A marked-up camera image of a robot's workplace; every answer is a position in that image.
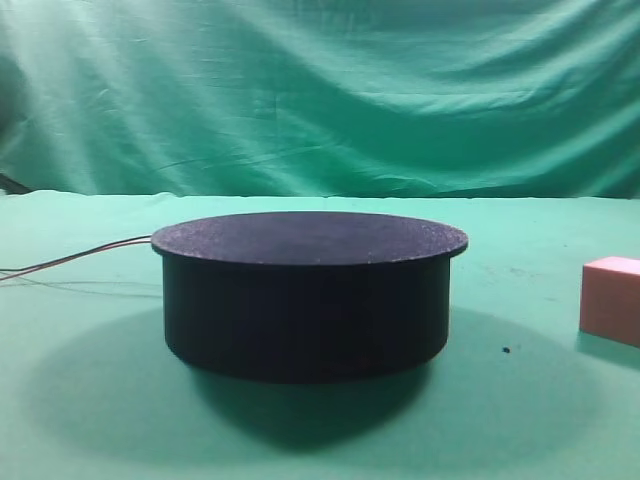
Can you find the pink cube block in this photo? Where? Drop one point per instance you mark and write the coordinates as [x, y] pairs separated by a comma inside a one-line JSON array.
[[609, 300]]

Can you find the black round turntable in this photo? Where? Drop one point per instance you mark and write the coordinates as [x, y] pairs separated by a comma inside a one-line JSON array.
[[307, 297]]

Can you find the green cloth backdrop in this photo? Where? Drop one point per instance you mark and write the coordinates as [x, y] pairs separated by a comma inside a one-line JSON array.
[[401, 99]]

